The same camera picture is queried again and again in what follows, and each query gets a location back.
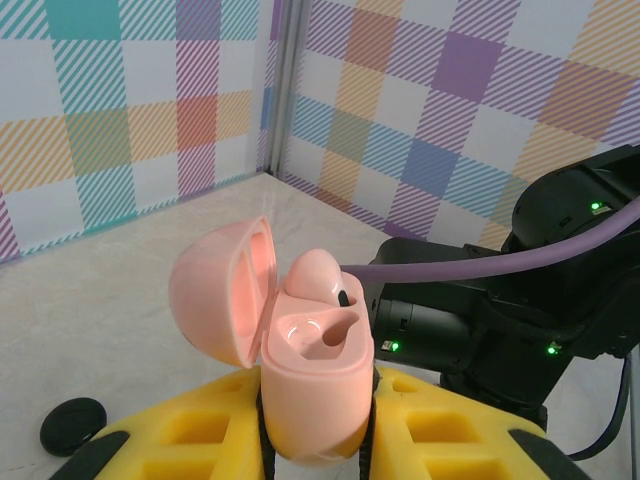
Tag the aluminium frame post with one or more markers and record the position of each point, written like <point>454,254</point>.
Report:
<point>285,85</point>

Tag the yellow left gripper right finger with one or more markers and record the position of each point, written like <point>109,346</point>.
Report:
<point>400,400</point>

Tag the black round disc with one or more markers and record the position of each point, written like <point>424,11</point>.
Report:
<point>72,425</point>

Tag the pink earbud charging case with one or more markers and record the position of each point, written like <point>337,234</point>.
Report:
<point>315,390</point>

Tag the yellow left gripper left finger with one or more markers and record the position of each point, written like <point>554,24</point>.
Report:
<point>150,420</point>

